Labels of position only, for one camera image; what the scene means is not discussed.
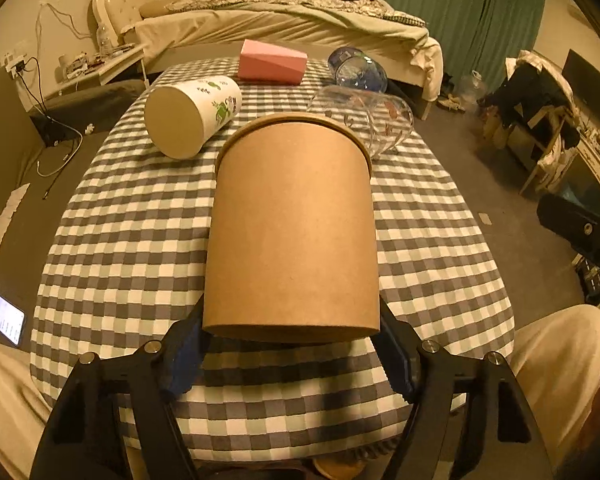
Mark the brown kraft paper cup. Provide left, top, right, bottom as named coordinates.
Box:
left=204, top=113, right=380, bottom=344

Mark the bed with cream bedding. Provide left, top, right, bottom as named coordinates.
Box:
left=92, top=0, right=443, bottom=102

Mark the white bedside table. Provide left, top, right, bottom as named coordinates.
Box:
left=50, top=44, right=149, bottom=98

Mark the white wall power strip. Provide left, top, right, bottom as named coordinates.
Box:
left=0, top=51, right=26, bottom=79

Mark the pink faceted box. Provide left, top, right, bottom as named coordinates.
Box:
left=238, top=39, right=308, bottom=84

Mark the black television screen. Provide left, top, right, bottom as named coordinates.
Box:
left=562, top=50, right=600, bottom=127

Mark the white printed paper cup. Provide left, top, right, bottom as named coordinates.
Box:
left=144, top=76, right=242, bottom=160

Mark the large clear water jug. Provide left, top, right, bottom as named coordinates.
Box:
left=455, top=70, right=488, bottom=106

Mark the wooden chair with clothes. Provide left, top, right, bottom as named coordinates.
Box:
left=479, top=50, right=581, bottom=194

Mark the grey white checkered tablecloth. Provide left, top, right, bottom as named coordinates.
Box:
left=30, top=100, right=515, bottom=463

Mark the green curtain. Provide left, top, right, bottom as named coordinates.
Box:
left=386, top=0, right=545, bottom=91

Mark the lit smartphone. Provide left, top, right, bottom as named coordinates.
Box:
left=0, top=296, right=26, bottom=346

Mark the clear printed glass cup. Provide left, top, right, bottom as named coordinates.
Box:
left=306, top=86, right=415, bottom=159

